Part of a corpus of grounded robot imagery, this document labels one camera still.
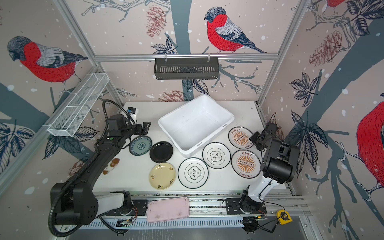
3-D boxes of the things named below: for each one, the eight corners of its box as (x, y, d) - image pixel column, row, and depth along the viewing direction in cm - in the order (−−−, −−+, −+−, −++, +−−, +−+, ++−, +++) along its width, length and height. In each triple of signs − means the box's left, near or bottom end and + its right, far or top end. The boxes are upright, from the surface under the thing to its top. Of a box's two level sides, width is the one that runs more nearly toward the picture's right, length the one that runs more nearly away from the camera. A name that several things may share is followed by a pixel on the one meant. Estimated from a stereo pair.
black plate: (148, 163, 91) (147, 161, 89) (152, 143, 100) (152, 141, 98) (171, 163, 91) (171, 161, 89) (174, 143, 100) (173, 141, 98)
